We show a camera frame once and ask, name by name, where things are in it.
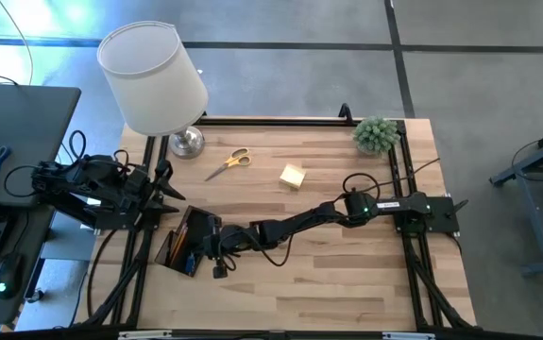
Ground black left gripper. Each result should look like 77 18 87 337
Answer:
128 159 187 214

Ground yellow handled scissors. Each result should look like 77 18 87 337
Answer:
204 146 253 182

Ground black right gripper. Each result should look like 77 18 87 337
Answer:
203 214 253 280

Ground long yellow pencil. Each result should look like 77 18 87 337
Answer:
172 222 191 268

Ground short yellow pencil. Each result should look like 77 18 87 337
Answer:
168 229 183 260

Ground black mesh desk organizer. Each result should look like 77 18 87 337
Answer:
154 204 224 279

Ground white label strip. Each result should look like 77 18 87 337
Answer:
382 331 436 340
118 330 174 340

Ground green potted plant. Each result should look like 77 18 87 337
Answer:
351 115 402 159

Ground black aluminium table frame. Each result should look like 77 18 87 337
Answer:
75 102 479 340

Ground black desk top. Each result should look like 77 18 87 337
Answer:
0 81 83 210

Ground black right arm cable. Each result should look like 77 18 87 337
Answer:
343 158 442 195

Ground white shade silver table lamp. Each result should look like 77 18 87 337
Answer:
95 19 211 160

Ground white floor cable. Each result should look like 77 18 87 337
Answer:
0 0 35 86

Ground yellow sticky note pad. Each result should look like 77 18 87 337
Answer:
279 162 308 191

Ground blue grey metal cart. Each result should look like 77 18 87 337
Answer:
488 118 543 279

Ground black computer mouse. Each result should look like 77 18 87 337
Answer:
0 251 25 301

